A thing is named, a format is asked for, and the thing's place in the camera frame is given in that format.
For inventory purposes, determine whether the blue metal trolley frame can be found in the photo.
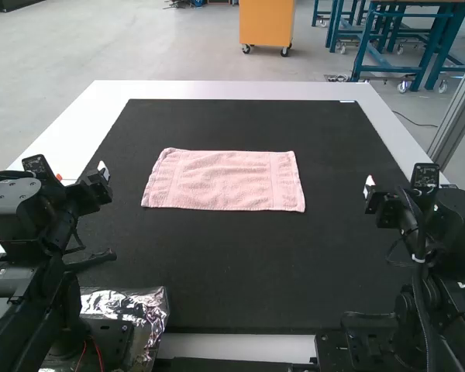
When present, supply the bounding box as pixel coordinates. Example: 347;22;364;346
312;0;408;55
350;0;465;95

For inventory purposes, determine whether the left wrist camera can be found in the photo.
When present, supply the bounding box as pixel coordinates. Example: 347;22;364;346
21;153;60;182

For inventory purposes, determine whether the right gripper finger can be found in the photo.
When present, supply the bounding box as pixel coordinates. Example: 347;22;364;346
361;174;375;201

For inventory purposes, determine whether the orange wheeled cabinet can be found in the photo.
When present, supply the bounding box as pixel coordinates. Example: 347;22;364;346
238;0;296;58

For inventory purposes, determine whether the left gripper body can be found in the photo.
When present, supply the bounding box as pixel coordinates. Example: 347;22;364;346
67;169;114;215

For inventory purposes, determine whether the silver foil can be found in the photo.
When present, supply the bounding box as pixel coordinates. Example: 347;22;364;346
78;285;170;362

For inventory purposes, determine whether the pale towel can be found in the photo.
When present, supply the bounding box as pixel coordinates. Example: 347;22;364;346
140;146;307;214

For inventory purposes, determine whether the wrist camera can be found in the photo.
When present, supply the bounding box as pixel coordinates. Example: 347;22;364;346
410;162;441;190
21;153;60;182

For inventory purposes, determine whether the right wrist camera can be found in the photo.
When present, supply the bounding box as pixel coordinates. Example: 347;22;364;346
410;162;441;190

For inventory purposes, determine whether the thin red wire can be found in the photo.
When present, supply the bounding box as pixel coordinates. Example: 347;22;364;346
76;336;104;366

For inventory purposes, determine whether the black cable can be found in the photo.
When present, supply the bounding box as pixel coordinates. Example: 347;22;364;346
391;109;439;128
384;236;415;269

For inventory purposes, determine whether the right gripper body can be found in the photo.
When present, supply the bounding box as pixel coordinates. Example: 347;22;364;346
363;184;410;230

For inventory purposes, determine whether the dark base panel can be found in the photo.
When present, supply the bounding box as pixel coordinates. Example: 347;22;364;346
78;315;136;372
313;332;403;372

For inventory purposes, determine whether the aluminium profile post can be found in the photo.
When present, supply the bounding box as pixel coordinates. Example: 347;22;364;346
427;49;465;168

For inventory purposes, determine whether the black mat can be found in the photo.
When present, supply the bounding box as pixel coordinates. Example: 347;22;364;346
61;98;423;336

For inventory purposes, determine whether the black clamp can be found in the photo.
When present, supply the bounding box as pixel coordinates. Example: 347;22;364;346
63;248;119;270

